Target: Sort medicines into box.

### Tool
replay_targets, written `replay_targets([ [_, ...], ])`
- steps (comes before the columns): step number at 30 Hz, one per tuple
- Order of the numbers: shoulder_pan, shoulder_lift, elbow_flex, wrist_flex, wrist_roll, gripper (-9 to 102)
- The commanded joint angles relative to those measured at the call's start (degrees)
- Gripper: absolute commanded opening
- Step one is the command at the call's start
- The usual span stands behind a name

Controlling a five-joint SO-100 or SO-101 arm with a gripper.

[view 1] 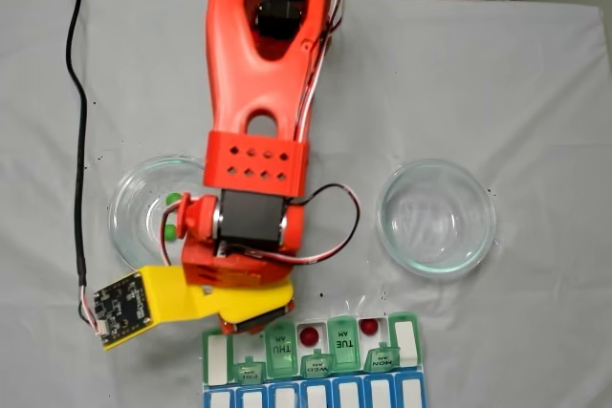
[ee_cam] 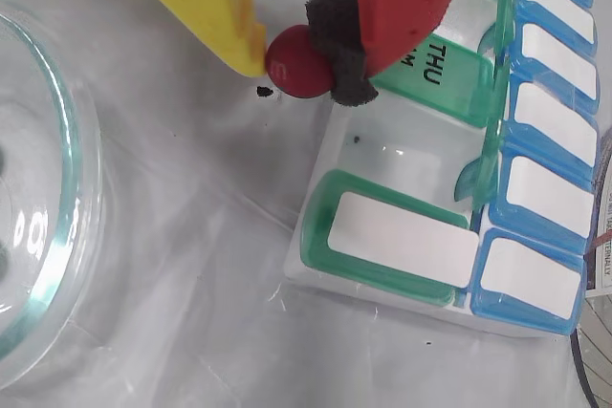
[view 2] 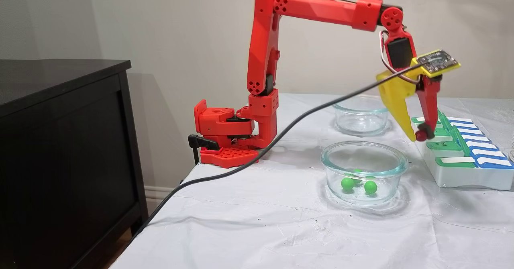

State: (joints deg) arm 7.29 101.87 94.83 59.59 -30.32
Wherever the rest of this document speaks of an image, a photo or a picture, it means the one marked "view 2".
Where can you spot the red ball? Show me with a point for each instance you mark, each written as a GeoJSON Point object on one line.
{"type": "Point", "coordinates": [421, 135]}

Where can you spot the weekly pill organizer box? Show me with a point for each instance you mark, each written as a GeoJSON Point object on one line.
{"type": "Point", "coordinates": [461, 178]}

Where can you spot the glass bowl of red balls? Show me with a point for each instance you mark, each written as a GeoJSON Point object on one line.
{"type": "Point", "coordinates": [361, 126]}

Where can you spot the green ball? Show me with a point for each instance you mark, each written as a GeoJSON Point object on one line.
{"type": "Point", "coordinates": [347, 183]}
{"type": "Point", "coordinates": [370, 187]}
{"type": "Point", "coordinates": [356, 172]}

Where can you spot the glass bowl of green balls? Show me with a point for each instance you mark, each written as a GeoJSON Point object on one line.
{"type": "Point", "coordinates": [363, 198]}

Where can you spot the white tablecloth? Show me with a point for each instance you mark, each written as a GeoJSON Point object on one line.
{"type": "Point", "coordinates": [261, 221]}

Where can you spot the black table clamp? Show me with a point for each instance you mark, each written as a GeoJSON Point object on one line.
{"type": "Point", "coordinates": [200, 141]}

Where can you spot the black wooden cabinet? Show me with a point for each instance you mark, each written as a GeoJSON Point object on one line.
{"type": "Point", "coordinates": [60, 160]}

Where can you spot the camera board on yellow mount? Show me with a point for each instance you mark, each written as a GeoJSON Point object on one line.
{"type": "Point", "coordinates": [437, 60]}

